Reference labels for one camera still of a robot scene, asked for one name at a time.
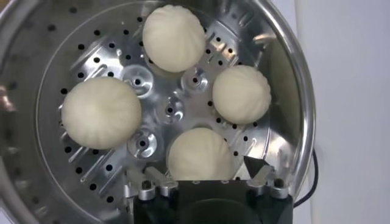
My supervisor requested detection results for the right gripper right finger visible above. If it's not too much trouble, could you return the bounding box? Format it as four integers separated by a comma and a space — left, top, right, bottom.
243, 155, 290, 200

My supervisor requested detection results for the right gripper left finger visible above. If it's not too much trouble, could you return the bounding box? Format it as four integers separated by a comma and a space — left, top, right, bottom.
123, 166, 180, 214

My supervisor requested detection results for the white steamed baozi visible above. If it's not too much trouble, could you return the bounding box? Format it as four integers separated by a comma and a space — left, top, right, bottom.
212, 65, 272, 125
60, 76, 143, 150
166, 127, 236, 181
142, 4, 207, 73

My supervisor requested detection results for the perforated steel steamer basket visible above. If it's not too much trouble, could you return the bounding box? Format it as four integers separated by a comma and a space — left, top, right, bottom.
0, 0, 316, 224

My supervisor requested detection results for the black cooker power cord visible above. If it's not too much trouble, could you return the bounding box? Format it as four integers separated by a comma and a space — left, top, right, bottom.
293, 147, 319, 209

